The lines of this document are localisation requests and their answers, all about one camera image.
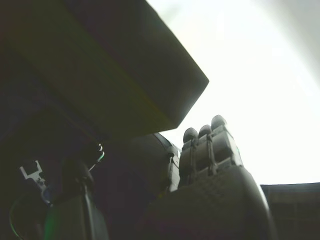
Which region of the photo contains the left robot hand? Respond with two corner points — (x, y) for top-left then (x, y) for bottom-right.
(45, 114), (274, 240)

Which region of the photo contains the yellow book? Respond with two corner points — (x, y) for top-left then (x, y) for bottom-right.
(0, 0), (210, 137)

